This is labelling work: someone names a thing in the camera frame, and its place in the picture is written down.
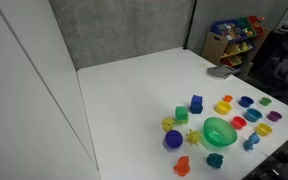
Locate blue soft cube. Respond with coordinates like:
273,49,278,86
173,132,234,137
189,94,204,115

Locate black vertical pole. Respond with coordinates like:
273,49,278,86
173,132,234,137
183,0,198,51

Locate green cup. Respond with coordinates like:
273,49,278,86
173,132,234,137
259,96,272,107

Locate large yellow cup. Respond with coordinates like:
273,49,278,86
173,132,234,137
214,100,233,116

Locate green storage bin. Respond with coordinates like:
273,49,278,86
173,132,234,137
236,17,252,34

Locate black metal frame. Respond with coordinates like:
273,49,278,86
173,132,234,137
242,128,288,180

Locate wooden toy storage shelf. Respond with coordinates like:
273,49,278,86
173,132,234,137
201,15,271,68

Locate light blue cup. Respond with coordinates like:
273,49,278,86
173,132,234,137
244,107,264,123

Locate small yellow cup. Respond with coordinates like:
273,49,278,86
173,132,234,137
254,122,273,137

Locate purple cup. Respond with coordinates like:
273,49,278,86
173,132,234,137
267,110,283,122

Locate red storage bin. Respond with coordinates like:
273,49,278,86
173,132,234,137
247,15,266,36

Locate small orange cup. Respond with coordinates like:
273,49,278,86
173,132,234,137
222,94,234,103

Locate purple textured ball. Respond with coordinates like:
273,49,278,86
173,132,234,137
164,129,184,149

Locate green translucent plastic bowl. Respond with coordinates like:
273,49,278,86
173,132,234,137
202,116,238,148

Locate blue storage bin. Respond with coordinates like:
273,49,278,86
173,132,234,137
210,19,242,42

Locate yellow spiky rubber toy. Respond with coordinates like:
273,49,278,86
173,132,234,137
185,128,203,146

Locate grey folded cloth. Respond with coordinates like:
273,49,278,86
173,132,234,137
206,64,242,81

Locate red cup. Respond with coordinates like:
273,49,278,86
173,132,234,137
230,115,248,131

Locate orange rubber toy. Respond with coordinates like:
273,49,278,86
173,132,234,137
173,155,191,177

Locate dark blue cup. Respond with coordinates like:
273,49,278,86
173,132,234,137
238,95,255,108

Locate black office chair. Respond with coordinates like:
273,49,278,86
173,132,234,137
250,20,288,116

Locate yellow duck rubber toy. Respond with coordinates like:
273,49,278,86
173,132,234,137
160,116,176,133

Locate green soft cube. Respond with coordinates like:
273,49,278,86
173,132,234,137
174,105,190,125

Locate teal rubber toy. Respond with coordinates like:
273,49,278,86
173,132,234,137
206,153,224,169

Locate light blue rubber toy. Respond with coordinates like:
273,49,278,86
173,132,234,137
243,131,261,152

